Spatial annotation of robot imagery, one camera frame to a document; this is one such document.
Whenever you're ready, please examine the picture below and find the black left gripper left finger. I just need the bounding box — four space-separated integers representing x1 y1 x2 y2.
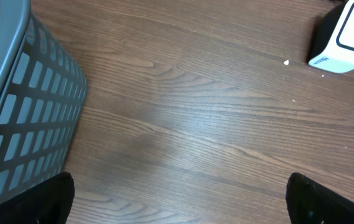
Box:
0 172 75 224

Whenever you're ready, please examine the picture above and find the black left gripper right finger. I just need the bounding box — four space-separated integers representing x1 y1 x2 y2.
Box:
286 172 354 224

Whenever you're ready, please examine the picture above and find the white barcode scanner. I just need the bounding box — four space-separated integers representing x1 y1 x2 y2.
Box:
309 0 354 73

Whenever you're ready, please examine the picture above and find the grey plastic mesh basket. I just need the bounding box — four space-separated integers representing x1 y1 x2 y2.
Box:
0 0 87 204

